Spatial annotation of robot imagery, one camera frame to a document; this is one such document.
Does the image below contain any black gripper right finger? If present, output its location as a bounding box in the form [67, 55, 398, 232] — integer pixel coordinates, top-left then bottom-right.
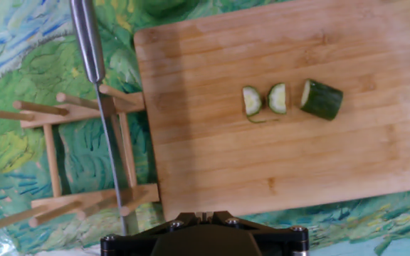
[206, 211, 310, 256]

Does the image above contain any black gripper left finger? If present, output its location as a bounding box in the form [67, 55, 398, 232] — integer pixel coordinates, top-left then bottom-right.
[100, 212, 204, 256]

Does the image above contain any steel kitchen knife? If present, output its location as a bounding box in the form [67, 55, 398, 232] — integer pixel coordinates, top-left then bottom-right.
[69, 0, 140, 238]

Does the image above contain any thin cucumber peel strip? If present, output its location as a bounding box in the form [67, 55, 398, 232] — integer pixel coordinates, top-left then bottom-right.
[246, 114, 268, 125]

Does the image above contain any half-round cucumber slice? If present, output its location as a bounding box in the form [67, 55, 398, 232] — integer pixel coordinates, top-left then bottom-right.
[267, 82, 288, 115]
[242, 85, 263, 117]

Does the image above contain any dark green cucumber chunk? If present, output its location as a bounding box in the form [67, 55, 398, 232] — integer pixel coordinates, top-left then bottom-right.
[300, 78, 345, 122]

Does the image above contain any bamboo cutting board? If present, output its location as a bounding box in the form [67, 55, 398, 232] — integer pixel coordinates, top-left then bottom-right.
[133, 0, 410, 222]

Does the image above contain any wooden peg dish rack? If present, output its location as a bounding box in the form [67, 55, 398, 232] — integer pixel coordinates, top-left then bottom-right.
[0, 83, 161, 234]

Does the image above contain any painted landscape tablecloth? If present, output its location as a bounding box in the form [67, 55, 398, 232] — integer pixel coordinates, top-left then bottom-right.
[0, 0, 410, 256]

